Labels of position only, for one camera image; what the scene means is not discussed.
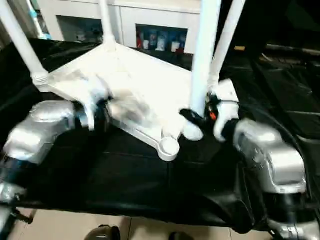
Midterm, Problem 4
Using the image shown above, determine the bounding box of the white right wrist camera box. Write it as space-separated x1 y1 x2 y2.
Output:
209 79 242 143

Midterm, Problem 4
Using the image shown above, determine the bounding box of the black work mat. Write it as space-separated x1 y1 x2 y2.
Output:
0 25 320 233

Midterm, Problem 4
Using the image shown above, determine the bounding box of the white cabinet with glass doors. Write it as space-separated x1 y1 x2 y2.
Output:
38 0 203 55

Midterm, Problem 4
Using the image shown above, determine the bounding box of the white plastic table leg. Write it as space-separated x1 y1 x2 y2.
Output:
99 0 119 52
207 0 248 92
0 0 52 92
181 0 223 142

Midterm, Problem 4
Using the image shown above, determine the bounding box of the black metal bar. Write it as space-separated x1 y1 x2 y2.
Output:
265 43 320 58

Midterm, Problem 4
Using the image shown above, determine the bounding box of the white teal mop handle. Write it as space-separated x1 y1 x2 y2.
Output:
26 0 51 41

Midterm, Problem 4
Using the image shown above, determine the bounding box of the white plastic table top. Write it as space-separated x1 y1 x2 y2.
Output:
33 42 223 163

